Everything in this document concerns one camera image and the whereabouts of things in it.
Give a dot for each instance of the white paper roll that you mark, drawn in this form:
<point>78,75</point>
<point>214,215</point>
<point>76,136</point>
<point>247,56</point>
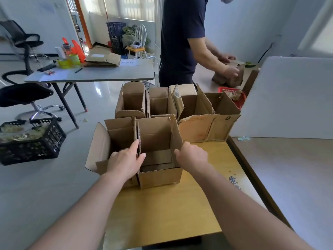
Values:
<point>59,52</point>

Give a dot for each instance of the black mesh chair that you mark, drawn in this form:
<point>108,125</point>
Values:
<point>23,92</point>

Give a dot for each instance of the plain cardboard box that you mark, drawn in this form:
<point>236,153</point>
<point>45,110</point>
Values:
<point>158,179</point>

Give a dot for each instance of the white headset device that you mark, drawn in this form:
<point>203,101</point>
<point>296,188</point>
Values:
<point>136,45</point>

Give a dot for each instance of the person's left hand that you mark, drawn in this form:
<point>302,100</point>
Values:
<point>125,164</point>

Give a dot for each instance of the black crate with scraps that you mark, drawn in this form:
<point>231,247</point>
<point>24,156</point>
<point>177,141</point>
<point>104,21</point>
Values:
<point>31,151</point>

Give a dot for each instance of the orange plastic bag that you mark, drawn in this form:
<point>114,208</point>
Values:
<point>78,50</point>

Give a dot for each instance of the orange door frame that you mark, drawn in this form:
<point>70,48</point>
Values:
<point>82,23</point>

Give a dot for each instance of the dark plastic crate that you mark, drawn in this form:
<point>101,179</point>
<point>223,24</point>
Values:
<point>116,45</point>

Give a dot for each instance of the flat black device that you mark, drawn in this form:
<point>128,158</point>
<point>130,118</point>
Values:
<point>46,67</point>

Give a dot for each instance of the window with white blinds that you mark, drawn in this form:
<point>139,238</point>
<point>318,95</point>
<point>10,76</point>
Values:
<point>130,7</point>

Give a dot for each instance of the small orange bottle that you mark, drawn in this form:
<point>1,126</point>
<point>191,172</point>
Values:
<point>67,48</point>

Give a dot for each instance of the person's left forearm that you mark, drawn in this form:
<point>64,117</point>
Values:
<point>78,218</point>

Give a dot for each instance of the person's right forearm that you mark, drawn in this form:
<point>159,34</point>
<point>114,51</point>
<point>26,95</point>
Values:
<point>247,218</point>

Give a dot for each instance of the picture-printed cardboard box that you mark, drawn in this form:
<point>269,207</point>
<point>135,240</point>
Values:
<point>100,145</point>

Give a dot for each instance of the small red-white packet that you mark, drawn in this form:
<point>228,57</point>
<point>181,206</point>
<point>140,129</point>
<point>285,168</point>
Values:
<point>49,72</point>

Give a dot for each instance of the white chair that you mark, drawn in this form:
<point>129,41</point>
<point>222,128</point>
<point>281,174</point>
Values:
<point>141,32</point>

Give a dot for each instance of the tall brown cardboard box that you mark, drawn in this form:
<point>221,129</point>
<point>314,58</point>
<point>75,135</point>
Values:
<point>235,81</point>

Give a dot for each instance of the small brown cardboard box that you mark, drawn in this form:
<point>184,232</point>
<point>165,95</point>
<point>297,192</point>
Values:
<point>221,130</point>

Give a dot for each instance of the white foam partition board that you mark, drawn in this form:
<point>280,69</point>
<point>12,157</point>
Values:
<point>286,101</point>

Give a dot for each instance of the person's right hand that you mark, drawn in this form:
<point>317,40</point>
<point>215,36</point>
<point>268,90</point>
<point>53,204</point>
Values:
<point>193,160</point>

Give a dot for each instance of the green bag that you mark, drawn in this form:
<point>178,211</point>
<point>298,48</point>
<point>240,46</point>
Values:
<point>128,36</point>

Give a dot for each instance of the large yellow cardboard box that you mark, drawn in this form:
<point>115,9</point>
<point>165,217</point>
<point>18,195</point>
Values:
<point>169,210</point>

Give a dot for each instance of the blue plastic crate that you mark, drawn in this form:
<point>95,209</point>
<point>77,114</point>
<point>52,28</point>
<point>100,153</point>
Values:
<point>115,28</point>

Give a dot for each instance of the grey folding table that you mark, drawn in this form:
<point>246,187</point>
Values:
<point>109,72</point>

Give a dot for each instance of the stack of cardboard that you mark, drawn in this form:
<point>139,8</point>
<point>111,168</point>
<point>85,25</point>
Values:
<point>104,58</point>

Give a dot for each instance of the red plastic basket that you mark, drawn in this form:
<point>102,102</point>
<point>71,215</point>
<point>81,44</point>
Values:
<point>240,102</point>

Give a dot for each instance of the white paper sign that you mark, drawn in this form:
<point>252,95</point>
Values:
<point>129,62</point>

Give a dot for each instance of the black stool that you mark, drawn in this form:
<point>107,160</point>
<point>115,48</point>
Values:
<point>177,243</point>

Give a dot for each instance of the black pen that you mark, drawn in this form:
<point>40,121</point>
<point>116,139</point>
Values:
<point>78,70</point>

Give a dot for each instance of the bright window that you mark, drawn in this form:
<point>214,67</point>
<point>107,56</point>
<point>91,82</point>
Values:
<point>321,36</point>

